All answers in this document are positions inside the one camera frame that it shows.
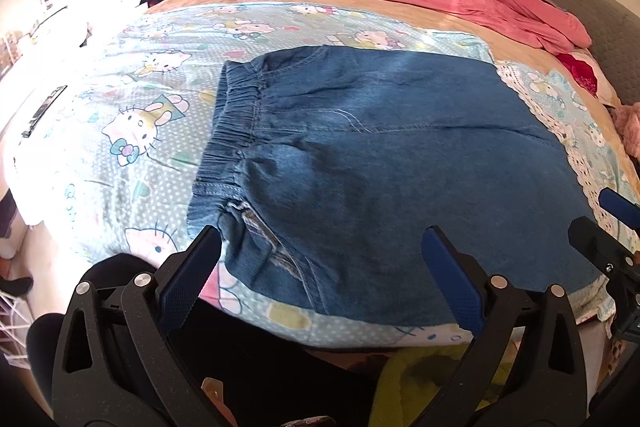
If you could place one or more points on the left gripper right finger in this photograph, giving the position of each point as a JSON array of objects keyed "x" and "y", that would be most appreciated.
[{"x": 524, "y": 365}]

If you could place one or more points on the blue denim pants lace hem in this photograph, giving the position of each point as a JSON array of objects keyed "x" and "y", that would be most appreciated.
[{"x": 327, "y": 163}]

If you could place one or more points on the red patterned pillow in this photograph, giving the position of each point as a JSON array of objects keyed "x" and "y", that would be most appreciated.
[{"x": 581, "y": 71}]

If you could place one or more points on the pink plush toy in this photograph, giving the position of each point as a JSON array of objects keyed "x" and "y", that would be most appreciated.
[{"x": 626, "y": 120}]

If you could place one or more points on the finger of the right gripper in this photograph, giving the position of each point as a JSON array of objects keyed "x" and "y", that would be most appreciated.
[
  {"x": 621, "y": 208},
  {"x": 603, "y": 251}
]

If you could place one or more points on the tan bed blanket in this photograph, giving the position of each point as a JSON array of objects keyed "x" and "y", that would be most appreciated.
[{"x": 502, "y": 48}]

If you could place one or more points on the grey quilted headboard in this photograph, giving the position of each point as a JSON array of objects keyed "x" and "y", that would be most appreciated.
[{"x": 615, "y": 35}]

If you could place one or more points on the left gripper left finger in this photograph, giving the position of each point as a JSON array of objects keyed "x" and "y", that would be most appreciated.
[{"x": 113, "y": 365}]

